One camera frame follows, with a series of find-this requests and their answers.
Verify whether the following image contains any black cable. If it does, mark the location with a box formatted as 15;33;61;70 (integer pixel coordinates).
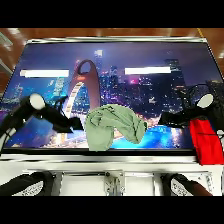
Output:
179;83;214;111
53;95;70;114

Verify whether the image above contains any green T-shirt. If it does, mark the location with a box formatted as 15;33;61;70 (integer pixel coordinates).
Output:
84;103;148;152

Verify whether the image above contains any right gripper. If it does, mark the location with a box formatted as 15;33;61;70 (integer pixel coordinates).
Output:
159;112;184;128

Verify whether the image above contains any red garment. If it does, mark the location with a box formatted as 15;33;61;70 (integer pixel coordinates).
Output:
189;119;224;166

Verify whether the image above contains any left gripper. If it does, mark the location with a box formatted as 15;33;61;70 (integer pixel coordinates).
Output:
54;116;85;134

